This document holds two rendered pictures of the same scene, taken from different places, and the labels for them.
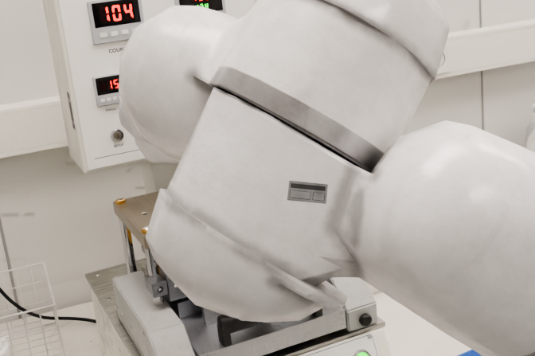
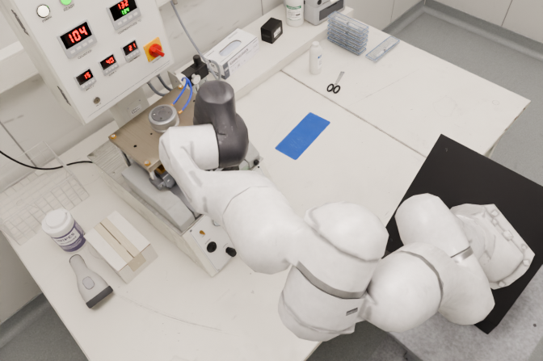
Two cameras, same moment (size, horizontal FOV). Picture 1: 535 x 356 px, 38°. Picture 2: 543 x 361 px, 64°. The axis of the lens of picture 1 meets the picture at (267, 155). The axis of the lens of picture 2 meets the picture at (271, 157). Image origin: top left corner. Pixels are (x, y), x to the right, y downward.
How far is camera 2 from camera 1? 0.55 m
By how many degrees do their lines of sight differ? 39
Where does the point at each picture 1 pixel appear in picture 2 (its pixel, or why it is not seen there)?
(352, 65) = (366, 274)
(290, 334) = not seen: hidden behind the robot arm
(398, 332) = (250, 131)
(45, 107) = (10, 58)
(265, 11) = (324, 251)
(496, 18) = not seen: outside the picture
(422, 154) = (394, 301)
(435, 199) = (402, 318)
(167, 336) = (175, 208)
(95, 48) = (69, 60)
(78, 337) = (83, 174)
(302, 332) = not seen: hidden behind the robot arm
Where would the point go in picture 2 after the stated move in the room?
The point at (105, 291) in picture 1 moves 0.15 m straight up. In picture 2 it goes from (107, 167) to (89, 136)
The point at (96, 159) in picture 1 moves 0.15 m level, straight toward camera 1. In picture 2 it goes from (89, 116) to (113, 148)
